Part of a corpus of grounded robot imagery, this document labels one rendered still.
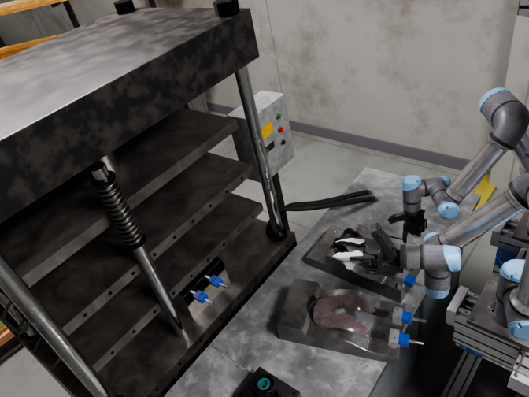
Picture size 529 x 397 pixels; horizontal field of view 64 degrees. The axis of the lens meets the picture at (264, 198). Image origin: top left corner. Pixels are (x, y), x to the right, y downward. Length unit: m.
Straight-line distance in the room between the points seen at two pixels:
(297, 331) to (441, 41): 2.62
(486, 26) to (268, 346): 2.69
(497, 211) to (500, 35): 2.35
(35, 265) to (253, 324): 0.97
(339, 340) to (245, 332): 0.45
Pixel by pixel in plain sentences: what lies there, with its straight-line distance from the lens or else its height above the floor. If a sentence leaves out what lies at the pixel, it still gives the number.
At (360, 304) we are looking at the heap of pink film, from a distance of 1.92.
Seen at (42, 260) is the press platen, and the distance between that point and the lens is 1.63.
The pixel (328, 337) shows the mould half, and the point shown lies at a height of 0.89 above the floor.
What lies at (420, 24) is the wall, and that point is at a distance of 3.78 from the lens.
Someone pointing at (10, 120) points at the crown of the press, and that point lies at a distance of 1.42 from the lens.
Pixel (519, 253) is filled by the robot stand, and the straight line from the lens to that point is 2.13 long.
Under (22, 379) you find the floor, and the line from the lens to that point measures 3.60.
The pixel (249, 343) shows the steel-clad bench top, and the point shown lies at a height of 0.80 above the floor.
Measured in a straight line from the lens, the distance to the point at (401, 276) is 2.00.
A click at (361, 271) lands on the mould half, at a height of 0.88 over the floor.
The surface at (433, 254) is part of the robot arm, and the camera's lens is 1.33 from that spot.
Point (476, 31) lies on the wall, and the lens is 3.65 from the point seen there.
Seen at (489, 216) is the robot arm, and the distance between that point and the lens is 1.40.
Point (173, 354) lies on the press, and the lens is 2.11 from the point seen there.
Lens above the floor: 2.43
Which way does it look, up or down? 37 degrees down
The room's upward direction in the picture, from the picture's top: 14 degrees counter-clockwise
